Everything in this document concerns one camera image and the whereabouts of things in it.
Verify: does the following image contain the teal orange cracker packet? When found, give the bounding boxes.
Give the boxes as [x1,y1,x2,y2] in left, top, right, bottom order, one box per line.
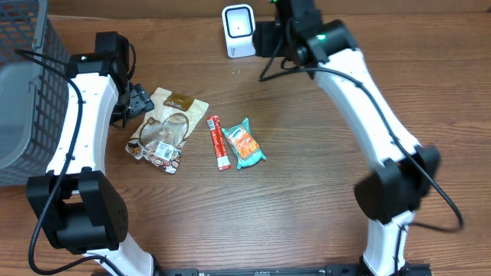
[221,117,267,170]

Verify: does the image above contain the white barcode scanner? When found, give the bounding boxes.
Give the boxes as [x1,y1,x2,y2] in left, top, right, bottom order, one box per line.
[222,4,255,58]

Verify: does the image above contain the red white stick packet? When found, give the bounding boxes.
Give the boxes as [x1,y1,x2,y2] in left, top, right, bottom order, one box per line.
[206,116,232,171]

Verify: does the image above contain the beige brown snack pouch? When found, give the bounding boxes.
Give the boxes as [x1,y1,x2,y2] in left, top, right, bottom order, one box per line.
[125,87,209,174]

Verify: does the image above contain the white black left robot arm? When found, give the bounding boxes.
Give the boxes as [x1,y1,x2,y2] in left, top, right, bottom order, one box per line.
[26,31,162,275]

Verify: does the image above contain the grey plastic mesh basket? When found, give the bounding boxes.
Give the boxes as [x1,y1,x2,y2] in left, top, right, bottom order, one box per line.
[1,0,69,186]

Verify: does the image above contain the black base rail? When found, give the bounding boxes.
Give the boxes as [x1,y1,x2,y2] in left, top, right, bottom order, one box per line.
[153,261,433,276]

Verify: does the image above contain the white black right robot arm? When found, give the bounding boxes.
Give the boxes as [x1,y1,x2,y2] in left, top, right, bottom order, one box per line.
[252,0,440,275]

